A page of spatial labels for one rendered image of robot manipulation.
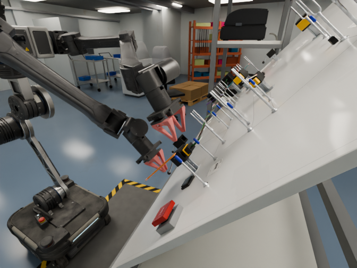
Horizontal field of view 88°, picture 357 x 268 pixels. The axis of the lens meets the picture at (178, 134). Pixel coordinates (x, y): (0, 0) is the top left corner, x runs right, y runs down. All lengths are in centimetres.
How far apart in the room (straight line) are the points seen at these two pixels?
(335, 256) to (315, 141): 180
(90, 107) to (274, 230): 80
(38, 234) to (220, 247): 134
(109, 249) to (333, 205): 151
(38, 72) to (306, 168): 61
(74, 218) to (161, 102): 140
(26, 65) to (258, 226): 93
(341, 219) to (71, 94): 86
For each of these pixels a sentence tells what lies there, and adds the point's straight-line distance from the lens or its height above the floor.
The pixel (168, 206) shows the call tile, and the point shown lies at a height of 113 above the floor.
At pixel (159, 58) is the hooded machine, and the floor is 91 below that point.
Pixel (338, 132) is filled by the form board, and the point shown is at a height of 136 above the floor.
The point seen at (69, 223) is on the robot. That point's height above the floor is 24.
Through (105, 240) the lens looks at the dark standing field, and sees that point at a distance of 185.
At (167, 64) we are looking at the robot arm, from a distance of 55.
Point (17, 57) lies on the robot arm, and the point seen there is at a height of 142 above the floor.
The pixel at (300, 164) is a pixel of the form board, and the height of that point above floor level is 133.
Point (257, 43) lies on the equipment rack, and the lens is 147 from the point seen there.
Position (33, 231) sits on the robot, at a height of 24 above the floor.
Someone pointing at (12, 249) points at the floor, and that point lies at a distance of 215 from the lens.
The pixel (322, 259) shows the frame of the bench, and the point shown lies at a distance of 90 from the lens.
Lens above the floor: 146
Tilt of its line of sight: 27 degrees down
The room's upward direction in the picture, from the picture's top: straight up
